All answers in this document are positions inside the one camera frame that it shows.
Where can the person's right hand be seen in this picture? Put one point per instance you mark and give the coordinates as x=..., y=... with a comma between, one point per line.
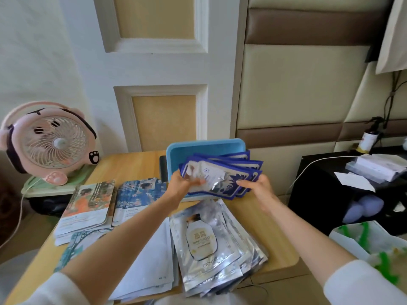
x=263, y=192

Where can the person's left hand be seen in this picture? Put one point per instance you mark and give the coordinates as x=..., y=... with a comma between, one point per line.
x=176, y=190

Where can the person's left thumb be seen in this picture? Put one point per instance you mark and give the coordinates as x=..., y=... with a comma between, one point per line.
x=196, y=183

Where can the person's right thumb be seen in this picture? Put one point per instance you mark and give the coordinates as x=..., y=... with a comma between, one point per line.
x=245, y=183

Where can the stack of blue-bordered mask packets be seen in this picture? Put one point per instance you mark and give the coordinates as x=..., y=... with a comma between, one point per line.
x=222, y=174

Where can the person's left forearm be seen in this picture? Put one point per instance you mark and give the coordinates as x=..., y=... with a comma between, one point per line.
x=117, y=244

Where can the person's right forearm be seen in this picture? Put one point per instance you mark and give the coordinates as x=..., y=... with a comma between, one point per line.
x=305, y=238

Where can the blue plastic box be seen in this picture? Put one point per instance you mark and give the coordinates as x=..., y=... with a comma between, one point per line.
x=203, y=149

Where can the stack of blue picture packets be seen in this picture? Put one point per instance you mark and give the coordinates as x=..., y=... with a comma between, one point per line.
x=136, y=196

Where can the stack of silver foil packets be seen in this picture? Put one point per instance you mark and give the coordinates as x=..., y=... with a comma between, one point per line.
x=210, y=244

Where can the black cabinet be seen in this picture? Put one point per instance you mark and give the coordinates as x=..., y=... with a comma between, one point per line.
x=318, y=200

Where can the stack of plain white packets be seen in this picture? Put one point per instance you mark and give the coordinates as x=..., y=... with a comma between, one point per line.
x=149, y=269

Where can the white paper sheet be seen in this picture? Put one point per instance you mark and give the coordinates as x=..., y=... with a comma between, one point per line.
x=354, y=181

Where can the stack of orange picture packets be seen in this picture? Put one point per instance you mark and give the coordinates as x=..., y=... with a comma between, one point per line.
x=85, y=206

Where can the green fan base tray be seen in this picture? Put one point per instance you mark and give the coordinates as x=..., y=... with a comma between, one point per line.
x=79, y=179

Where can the white bag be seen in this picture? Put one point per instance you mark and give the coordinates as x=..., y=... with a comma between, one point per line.
x=349, y=241

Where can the purple egg-shaped sponges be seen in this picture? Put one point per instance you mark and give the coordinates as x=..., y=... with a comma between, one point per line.
x=362, y=208

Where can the white panelled door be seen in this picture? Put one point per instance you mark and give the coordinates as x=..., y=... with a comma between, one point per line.
x=159, y=66

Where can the spray bottle with black nozzle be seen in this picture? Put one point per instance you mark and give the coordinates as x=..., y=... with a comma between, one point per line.
x=368, y=138

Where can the stack of teal patterned packets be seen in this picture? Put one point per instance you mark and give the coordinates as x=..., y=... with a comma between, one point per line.
x=79, y=244

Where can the stack of white boxes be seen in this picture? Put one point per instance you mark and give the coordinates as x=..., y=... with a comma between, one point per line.
x=378, y=166

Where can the pink desk fan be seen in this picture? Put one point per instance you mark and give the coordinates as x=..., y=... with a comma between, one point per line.
x=54, y=142

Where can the white right sleeve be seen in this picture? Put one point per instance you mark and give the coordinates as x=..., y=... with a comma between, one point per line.
x=362, y=285

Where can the white sleeve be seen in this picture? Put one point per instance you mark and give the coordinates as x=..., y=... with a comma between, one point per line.
x=54, y=290
x=362, y=285

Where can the green plastic strips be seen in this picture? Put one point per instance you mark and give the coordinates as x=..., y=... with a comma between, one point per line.
x=386, y=266

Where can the white left sleeve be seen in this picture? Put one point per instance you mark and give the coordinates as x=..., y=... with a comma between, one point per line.
x=54, y=290

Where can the beige hanging cloth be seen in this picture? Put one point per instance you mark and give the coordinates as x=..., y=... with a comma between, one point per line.
x=392, y=34

